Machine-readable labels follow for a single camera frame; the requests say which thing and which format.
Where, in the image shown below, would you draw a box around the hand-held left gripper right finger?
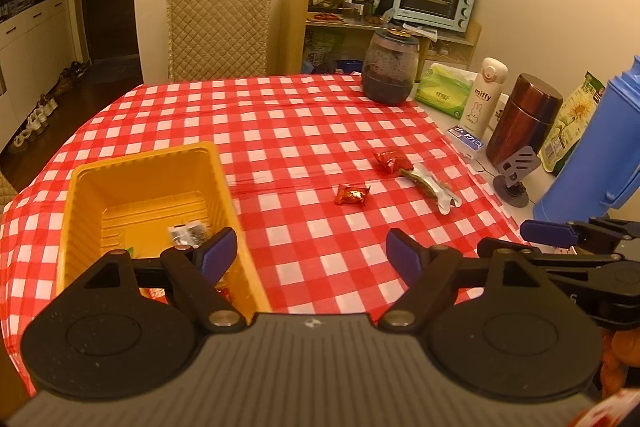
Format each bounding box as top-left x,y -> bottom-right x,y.
377,228 -> 576,333

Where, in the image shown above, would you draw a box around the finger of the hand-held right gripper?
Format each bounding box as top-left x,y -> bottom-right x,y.
477,237 -> 626,269
520,217 -> 623,250

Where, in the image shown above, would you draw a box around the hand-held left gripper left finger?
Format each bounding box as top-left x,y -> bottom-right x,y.
47,227 -> 246,333

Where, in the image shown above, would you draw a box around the long green white snack packet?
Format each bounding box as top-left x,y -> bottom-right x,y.
398,164 -> 461,215

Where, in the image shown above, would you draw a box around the red gold candy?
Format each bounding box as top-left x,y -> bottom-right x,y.
334,183 -> 372,208

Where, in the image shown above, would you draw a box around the red crinkled candy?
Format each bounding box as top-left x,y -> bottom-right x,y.
374,148 -> 413,176

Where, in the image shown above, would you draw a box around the yellow plastic tray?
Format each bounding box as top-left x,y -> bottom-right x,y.
59,142 -> 273,325

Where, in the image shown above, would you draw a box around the person's right hand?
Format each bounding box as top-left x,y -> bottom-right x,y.
600,329 -> 633,400

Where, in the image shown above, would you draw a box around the grey metal phone stand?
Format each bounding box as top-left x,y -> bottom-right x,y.
492,146 -> 543,208

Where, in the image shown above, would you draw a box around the blue plastic jug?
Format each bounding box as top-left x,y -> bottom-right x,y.
532,55 -> 640,223

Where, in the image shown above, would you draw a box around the green flower print bag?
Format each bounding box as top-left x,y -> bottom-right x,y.
540,71 -> 608,175

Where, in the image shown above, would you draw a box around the small blue white box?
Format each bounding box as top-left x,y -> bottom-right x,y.
446,124 -> 487,158

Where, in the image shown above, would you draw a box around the brown metal thermos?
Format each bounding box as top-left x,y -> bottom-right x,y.
485,73 -> 563,168

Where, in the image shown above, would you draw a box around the red checkered tablecloth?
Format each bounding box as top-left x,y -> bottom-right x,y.
0,74 -> 531,398

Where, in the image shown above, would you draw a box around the white rabbit print bottle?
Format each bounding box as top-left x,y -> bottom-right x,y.
460,57 -> 508,138

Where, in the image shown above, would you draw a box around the green tissue pack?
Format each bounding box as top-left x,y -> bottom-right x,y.
414,63 -> 478,118

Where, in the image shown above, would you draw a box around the large glass jar dark contents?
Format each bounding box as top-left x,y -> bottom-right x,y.
361,28 -> 420,104

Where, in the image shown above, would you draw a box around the beige quilted chair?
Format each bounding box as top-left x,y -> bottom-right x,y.
0,169 -> 21,208
166,0 -> 272,82

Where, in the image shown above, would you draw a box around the row of shoes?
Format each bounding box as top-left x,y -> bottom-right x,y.
10,62 -> 91,152

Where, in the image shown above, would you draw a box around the wooden shelf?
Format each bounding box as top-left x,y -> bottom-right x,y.
280,0 -> 483,75

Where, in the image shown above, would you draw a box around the white cabinet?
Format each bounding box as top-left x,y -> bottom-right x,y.
0,0 -> 81,138

